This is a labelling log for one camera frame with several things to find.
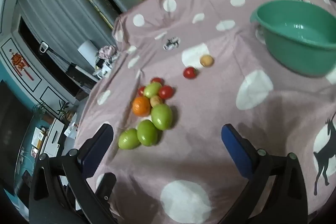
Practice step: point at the grey curtain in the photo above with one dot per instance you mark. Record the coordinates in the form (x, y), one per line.
(65, 3)

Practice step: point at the red tomato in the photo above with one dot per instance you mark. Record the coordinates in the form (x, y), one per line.
(141, 91)
(166, 92)
(157, 80)
(190, 72)

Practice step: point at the potted plant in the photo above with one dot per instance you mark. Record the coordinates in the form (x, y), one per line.
(39, 109)
(63, 109)

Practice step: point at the orange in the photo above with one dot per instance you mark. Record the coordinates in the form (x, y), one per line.
(141, 106)

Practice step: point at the pink polka-dot blanket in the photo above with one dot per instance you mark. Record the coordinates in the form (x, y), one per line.
(210, 121)

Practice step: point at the green plastic basin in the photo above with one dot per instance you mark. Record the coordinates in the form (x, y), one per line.
(288, 29)

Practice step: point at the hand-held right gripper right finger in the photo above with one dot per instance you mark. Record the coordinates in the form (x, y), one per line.
(236, 150)

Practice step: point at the pink flower bunch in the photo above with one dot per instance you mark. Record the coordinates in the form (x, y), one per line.
(106, 52)

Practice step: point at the green round fruit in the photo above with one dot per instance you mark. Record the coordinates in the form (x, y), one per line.
(129, 138)
(147, 132)
(161, 116)
(152, 89)

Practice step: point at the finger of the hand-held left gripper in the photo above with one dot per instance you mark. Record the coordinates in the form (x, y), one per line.
(107, 186)

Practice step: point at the small yellow fruit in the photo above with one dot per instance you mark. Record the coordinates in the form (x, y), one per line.
(156, 100)
(206, 60)

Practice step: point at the white box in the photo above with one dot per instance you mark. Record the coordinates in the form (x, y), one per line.
(86, 49)

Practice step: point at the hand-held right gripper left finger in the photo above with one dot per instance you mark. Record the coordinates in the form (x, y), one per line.
(98, 145)

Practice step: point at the red hanging ornament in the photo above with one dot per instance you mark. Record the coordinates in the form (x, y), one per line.
(19, 64)

